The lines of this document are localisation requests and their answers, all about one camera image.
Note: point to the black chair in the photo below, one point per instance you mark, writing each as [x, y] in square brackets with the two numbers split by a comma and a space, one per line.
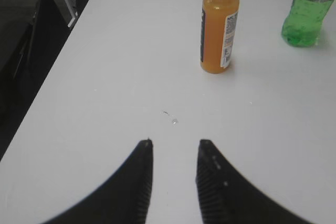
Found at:
[28, 52]

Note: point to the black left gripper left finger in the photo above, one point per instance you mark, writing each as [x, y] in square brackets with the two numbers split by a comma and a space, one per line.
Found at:
[123, 198]

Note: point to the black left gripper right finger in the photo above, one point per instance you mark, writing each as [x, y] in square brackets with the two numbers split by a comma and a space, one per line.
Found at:
[225, 196]

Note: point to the orange juice bottle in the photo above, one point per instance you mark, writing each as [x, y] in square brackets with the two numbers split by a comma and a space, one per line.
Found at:
[219, 19]

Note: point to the green sprite bottle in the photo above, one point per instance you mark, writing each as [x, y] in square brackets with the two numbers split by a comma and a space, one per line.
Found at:
[302, 26]

